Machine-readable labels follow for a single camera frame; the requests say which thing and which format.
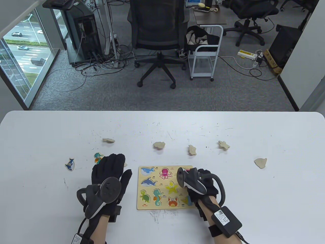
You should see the black and beige bag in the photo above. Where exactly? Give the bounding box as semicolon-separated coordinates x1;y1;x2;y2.
185;25;220;52

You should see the black monitor stand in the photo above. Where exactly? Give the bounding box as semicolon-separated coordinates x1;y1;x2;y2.
42;0;77;10

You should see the black right wrist camera module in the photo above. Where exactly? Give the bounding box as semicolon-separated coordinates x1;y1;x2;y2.
211;206;243;238

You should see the black left hand controller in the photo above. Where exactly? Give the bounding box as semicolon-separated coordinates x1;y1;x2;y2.
76;177;122;219

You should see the white floor cable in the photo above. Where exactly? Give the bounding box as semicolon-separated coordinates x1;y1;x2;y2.
218;55;255;69

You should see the brown side table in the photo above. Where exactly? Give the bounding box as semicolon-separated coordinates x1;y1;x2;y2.
193;6;227;26

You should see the person's left hand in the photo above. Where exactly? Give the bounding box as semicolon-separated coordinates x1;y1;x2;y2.
91;153;133;223

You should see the black floor cable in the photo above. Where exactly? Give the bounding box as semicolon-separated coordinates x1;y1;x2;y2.
220;57;279;81

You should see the black right wrist strap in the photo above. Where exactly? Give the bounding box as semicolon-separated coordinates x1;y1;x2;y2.
208;224;225;238

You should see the black right hand controller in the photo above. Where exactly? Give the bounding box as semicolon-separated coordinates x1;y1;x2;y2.
177;167;226;205

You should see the white yellow power strip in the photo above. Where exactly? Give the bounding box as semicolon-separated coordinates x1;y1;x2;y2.
237;50;256;60

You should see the white rolling cart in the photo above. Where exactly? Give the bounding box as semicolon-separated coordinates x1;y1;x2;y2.
187;25;224;82

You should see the person's right hand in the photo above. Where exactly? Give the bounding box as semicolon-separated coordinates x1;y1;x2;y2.
187;169;219;218

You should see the glass window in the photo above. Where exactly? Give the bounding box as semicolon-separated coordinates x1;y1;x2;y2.
0;8;60;108

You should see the black case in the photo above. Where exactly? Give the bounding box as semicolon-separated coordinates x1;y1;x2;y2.
269;25;302;69

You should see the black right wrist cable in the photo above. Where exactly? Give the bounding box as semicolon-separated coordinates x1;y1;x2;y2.
235;231;250;244

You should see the tangle of floor cables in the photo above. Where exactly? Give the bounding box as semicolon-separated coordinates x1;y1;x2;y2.
45;0;142;92

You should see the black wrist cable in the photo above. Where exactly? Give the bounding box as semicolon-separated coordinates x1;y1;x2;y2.
235;231;250;244
76;217;88;235

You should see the white rig pole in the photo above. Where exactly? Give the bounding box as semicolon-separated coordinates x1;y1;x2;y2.
102;0;119;68

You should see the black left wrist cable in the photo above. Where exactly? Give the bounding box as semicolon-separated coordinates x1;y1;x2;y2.
76;217;88;235

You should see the black hand controller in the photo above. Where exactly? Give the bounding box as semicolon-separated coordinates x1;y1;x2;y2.
76;177;122;219
177;167;226;205

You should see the black mesh office chair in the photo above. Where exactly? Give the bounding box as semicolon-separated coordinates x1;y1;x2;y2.
127;0;190;89

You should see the person's right forearm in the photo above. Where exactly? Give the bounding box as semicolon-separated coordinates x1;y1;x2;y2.
198;198;222;228

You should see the black computer tower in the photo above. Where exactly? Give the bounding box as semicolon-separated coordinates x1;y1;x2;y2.
67;11;103;64

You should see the wooden puzzle frame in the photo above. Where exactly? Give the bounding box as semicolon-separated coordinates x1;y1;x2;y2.
137;165;198;210

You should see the cardboard box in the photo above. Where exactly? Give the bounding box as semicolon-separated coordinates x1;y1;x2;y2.
263;49;283;74

